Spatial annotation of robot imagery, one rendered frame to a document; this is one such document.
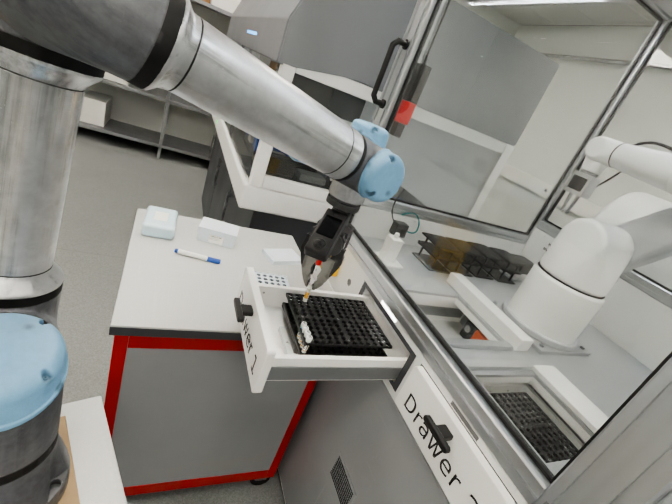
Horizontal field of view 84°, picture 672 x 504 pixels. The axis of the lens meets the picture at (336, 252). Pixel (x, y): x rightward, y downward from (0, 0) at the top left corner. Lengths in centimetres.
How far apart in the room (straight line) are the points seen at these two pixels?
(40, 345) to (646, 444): 71
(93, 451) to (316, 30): 131
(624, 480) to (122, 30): 71
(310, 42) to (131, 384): 119
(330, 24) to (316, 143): 105
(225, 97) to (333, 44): 111
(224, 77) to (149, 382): 85
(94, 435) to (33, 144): 46
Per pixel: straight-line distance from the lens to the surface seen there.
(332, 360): 80
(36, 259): 59
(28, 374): 52
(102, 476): 74
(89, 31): 39
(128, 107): 496
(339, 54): 152
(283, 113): 45
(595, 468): 67
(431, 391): 82
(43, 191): 55
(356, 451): 110
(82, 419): 80
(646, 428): 62
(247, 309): 82
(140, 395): 114
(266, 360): 72
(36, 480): 63
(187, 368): 108
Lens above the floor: 139
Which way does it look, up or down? 23 degrees down
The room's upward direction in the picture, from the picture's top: 22 degrees clockwise
